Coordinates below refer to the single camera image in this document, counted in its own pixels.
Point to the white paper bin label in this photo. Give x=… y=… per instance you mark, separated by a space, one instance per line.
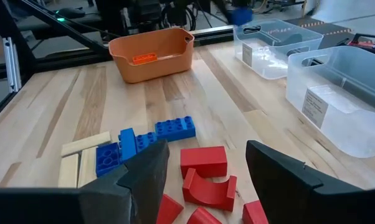
x=314 y=108
x=247 y=54

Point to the plain wooden block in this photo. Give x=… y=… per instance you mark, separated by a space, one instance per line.
x=86 y=143

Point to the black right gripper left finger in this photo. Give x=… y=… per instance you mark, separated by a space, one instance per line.
x=137 y=186

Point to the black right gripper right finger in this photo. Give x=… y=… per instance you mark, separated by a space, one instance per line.
x=284 y=186

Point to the black hazard-striped floor mat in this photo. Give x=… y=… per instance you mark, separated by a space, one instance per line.
x=330 y=28

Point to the orange lego brick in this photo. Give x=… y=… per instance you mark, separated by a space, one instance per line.
x=144 y=58

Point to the orange plastic bin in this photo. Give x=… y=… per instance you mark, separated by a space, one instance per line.
x=150 y=71

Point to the red arch wooden block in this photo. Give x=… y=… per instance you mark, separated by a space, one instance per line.
x=206 y=196

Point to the red half-round wooden block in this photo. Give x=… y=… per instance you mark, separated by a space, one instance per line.
x=203 y=217

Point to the blue curved lego brick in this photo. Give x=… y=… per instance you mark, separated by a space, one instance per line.
x=128 y=144

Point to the red triangular wooden block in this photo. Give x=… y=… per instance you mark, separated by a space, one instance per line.
x=168 y=211

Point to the clear plastic bin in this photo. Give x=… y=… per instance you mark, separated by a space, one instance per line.
x=346 y=130
x=268 y=62

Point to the black computer mouse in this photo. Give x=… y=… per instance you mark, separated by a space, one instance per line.
x=70 y=13

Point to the red rectangular wooden block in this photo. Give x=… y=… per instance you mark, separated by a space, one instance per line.
x=203 y=160

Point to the blue small lego brick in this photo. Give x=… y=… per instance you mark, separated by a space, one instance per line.
x=145 y=141

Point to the blue long lego brick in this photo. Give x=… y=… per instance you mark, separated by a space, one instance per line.
x=175 y=130

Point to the black desk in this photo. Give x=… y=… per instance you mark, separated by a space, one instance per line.
x=44 y=24

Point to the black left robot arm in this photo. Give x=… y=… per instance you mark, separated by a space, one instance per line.
x=111 y=15

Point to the silver aluminium extrusion post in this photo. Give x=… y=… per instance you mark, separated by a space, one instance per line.
x=13 y=65

